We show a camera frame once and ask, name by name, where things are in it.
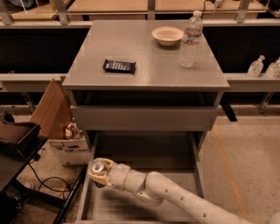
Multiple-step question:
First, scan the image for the grey drawer cabinet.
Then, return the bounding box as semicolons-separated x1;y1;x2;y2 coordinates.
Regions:
61;19;230;163

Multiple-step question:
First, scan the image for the clear plastic water bottle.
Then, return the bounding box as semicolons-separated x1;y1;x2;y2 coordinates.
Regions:
178;10;203;68

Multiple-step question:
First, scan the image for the white printed box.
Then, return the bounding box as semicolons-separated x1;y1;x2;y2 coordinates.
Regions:
48;139;91;165

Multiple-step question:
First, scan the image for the black cart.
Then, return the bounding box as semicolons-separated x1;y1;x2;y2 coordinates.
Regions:
0;111;86;224

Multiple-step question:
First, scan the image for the open grey middle drawer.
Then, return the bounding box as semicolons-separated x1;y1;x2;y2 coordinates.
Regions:
75;131;204;224

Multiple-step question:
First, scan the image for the black cable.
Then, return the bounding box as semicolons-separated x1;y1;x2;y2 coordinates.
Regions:
26;162;77;202

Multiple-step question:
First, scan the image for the sanitizer bottle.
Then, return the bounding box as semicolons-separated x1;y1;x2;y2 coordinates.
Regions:
264;57;280;79
248;55;265;77

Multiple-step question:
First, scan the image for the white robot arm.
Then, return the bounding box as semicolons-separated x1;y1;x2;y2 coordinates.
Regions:
87;157;254;224

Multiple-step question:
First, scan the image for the right sanitizer bottle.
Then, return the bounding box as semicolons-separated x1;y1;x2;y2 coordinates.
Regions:
264;57;280;79

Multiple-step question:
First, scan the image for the dark blue snack bar wrapper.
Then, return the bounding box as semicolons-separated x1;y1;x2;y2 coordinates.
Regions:
103;59;136;74

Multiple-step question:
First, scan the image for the brown cardboard box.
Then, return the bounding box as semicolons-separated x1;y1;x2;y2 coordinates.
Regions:
30;80;73;140

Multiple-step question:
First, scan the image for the white paper bowl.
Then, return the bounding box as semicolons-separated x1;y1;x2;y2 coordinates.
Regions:
152;26;183;46

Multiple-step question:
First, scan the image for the red bull can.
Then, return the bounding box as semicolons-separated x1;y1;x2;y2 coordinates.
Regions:
90;161;107;188

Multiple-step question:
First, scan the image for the left sanitizer bottle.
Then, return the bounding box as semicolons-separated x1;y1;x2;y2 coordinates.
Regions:
248;55;265;77

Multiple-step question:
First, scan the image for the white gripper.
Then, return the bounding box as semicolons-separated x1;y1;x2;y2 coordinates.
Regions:
88;157;146;193

